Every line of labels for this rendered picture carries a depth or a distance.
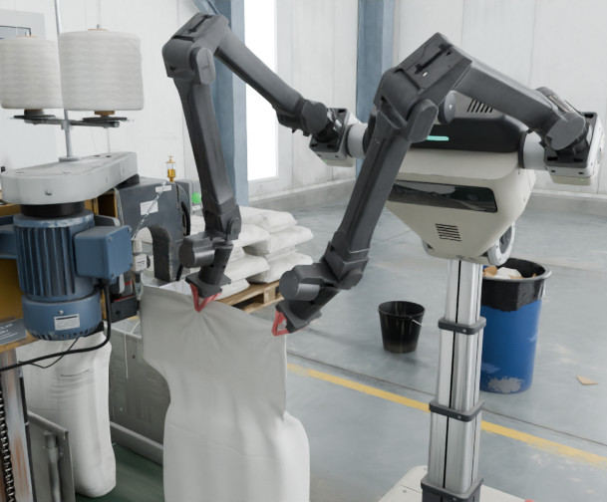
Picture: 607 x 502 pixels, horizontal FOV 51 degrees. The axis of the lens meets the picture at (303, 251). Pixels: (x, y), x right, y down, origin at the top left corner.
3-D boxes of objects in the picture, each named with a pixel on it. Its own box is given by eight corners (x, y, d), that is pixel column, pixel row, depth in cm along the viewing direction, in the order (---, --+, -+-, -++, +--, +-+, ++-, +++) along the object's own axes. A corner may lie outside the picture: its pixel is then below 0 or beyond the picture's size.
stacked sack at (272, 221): (301, 228, 525) (301, 210, 521) (267, 238, 490) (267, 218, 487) (239, 219, 563) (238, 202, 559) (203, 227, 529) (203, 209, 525)
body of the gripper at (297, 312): (272, 307, 133) (293, 287, 129) (300, 295, 141) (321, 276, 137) (290, 333, 131) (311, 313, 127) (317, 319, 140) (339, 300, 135)
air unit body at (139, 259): (152, 298, 162) (149, 237, 158) (138, 303, 158) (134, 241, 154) (141, 295, 164) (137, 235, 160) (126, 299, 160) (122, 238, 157)
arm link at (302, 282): (367, 273, 125) (345, 242, 130) (325, 269, 117) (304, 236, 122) (333, 314, 131) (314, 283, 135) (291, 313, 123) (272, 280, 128)
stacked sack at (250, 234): (274, 242, 478) (274, 222, 475) (211, 260, 426) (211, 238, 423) (231, 234, 502) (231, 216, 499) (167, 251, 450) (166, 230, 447)
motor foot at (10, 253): (57, 257, 134) (53, 216, 132) (3, 270, 125) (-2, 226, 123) (32, 251, 140) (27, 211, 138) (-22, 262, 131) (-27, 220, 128)
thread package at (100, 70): (161, 115, 138) (156, 30, 133) (96, 117, 124) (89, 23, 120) (112, 113, 147) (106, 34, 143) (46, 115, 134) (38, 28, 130)
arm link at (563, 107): (587, 126, 126) (568, 111, 129) (578, 101, 118) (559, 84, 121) (548, 158, 128) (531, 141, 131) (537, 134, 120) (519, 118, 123)
